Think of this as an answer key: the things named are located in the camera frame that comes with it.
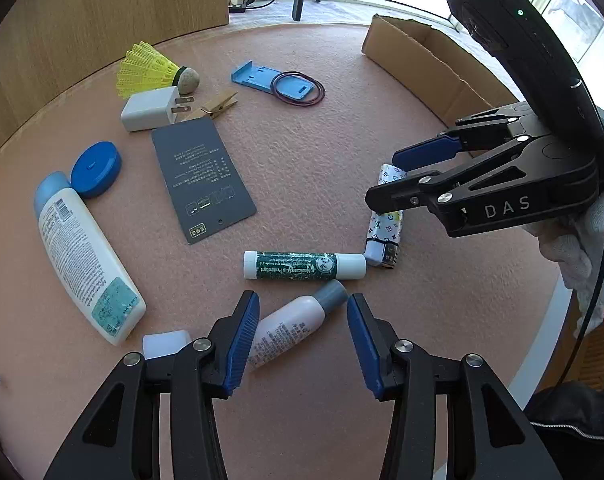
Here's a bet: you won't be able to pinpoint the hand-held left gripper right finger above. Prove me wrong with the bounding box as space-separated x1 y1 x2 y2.
346 293 565 480

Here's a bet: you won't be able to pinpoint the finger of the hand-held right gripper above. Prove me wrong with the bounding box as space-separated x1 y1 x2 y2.
365 135 597 211
392 101 553 172

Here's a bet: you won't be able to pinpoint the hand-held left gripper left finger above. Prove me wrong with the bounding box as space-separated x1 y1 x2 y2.
43 290 261 480

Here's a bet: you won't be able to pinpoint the patterned white lighter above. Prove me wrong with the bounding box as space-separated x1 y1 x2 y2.
364 163 408 269

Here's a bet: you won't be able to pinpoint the small pink bottle grey cap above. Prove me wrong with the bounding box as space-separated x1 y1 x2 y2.
246 280 349 372

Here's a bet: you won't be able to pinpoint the small white plastic box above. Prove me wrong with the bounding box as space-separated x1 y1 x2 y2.
142 330 193 361

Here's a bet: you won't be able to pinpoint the cardboard box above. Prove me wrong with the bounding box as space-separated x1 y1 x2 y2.
361 14 530 128

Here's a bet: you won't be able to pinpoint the green lip balm tube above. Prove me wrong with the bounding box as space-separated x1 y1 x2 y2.
243 250 367 281

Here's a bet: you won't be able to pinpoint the dark red rubber bands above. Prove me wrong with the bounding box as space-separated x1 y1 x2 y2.
273 71 326 107

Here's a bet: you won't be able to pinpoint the dark grey card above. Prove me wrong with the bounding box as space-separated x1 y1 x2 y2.
151 118 258 245

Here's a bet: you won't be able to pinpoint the wooden clothespin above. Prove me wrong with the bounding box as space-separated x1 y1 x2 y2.
201 89 239 120

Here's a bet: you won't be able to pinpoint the white wall charger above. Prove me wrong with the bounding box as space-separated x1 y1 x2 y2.
120 86 195 133

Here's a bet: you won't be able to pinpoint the person's right hand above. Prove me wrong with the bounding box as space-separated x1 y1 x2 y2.
524 180 604 311

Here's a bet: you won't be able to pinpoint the pink mat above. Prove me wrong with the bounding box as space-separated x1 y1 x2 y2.
0 22 578 480

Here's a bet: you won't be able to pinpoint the white bottle with blue cap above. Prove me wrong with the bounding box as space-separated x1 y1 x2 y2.
34 171 147 346

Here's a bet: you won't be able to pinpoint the blue plastic holder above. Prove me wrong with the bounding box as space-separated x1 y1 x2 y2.
231 60 315 100

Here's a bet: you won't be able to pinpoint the black jacket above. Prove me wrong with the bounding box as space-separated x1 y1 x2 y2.
524 380 604 480

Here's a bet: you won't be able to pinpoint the round blue cap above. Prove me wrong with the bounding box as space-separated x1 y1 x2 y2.
70 141 123 198

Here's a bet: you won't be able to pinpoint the yellow shuttlecock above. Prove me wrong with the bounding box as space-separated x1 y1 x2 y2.
116 41 201 100

